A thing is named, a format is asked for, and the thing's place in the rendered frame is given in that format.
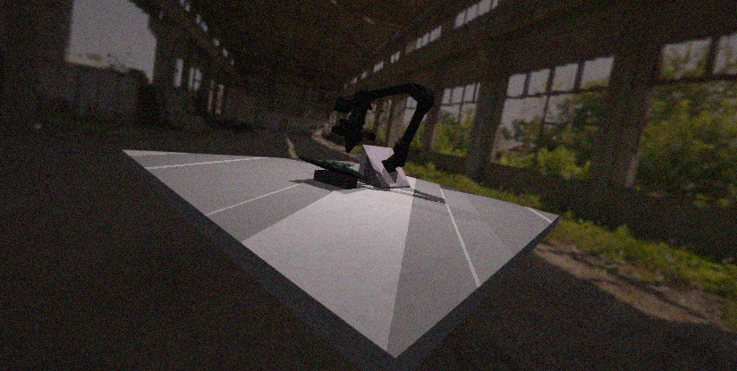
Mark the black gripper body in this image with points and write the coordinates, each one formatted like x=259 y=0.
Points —
x=351 y=131

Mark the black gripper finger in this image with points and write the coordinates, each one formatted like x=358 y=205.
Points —
x=347 y=140
x=354 y=140

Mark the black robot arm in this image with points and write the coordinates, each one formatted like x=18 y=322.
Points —
x=366 y=94

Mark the grey switch panel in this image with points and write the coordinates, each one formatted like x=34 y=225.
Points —
x=335 y=174

